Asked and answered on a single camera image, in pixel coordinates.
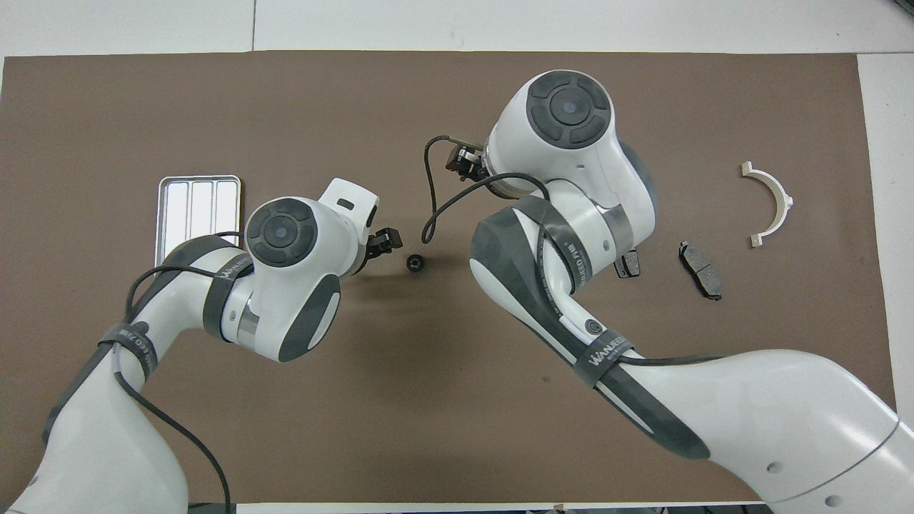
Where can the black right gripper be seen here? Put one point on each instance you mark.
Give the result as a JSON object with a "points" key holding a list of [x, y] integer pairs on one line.
{"points": [[475, 163]]}

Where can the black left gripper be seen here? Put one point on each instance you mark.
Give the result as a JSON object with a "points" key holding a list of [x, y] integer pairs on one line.
{"points": [[368, 250]]}

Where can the small black round part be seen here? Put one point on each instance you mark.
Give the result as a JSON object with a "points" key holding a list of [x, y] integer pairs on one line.
{"points": [[415, 263]]}

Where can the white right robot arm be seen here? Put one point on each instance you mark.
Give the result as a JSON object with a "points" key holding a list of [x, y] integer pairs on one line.
{"points": [[571, 164]]}

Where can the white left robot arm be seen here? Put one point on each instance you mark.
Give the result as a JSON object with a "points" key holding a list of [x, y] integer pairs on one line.
{"points": [[285, 285]]}

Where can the silver metal tray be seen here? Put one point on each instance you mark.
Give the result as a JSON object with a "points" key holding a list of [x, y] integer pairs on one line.
{"points": [[193, 207]]}

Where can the brown table mat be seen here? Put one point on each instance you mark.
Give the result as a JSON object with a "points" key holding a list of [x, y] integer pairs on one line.
{"points": [[400, 400]]}

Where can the short grey brake pad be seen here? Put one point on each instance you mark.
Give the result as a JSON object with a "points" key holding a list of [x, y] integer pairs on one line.
{"points": [[631, 265]]}

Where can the long grey brake pad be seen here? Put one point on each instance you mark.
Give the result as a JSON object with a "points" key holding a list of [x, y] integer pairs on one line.
{"points": [[703, 271]]}

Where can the white semicircular plastic bracket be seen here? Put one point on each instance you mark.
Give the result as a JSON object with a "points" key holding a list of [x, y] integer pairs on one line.
{"points": [[778, 193]]}

